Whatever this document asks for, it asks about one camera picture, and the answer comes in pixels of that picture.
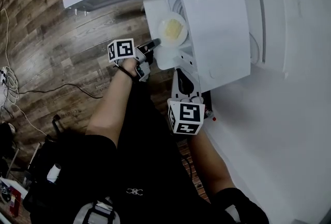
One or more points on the person's black clothing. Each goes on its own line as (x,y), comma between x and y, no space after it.
(150,153)

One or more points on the black rolling chair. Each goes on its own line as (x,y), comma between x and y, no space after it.
(58,124)

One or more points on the person's left hand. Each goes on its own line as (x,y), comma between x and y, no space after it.
(129,66)

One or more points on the white plate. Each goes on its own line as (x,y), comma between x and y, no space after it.
(170,42)

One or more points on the person's left forearm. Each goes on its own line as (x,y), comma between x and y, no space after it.
(108,109)

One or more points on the pale yellow food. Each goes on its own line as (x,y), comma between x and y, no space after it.
(172,28)

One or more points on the white metal frame rack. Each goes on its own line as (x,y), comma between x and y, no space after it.
(274,23)

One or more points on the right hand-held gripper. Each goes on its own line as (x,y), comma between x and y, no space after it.
(186,117)

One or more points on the person's right forearm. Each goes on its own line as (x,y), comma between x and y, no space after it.
(209,163)

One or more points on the person's right hand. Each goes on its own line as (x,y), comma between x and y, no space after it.
(192,99)

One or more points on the small red capped bottle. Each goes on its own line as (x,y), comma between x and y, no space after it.
(210,115)

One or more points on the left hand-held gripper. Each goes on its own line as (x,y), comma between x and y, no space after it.
(121,49)

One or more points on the white board panel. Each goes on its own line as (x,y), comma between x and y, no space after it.
(13,186)

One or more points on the white plastic tube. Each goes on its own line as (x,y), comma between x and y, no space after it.
(53,172)

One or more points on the glass turntable plate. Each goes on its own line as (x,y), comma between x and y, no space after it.
(179,4)

